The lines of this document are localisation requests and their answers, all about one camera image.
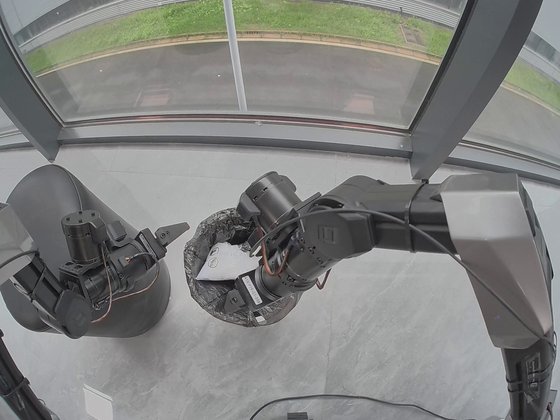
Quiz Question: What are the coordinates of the window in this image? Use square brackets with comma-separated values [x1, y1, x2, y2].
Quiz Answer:
[0, 0, 560, 181]

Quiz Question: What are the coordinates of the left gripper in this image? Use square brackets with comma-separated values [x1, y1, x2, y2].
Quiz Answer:
[83, 222, 190, 304]

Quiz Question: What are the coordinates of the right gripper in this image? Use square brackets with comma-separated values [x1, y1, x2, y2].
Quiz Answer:
[223, 247, 323, 317]

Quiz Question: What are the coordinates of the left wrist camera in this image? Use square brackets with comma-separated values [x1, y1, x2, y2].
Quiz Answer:
[106, 220, 130, 251]

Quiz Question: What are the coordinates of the black plastic bag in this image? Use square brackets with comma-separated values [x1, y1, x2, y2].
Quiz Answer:
[183, 207, 302, 327]

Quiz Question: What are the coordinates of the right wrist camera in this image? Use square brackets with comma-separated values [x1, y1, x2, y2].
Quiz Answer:
[237, 192, 266, 255]

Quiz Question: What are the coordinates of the black cable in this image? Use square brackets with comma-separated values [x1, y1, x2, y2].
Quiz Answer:
[0, 250, 46, 302]
[306, 210, 553, 338]
[249, 394, 518, 420]

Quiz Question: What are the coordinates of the white printed packet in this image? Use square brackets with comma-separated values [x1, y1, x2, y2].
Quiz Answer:
[195, 241, 255, 282]

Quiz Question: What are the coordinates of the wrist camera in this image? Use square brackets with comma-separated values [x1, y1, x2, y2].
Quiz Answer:
[237, 192, 266, 255]
[106, 220, 130, 251]

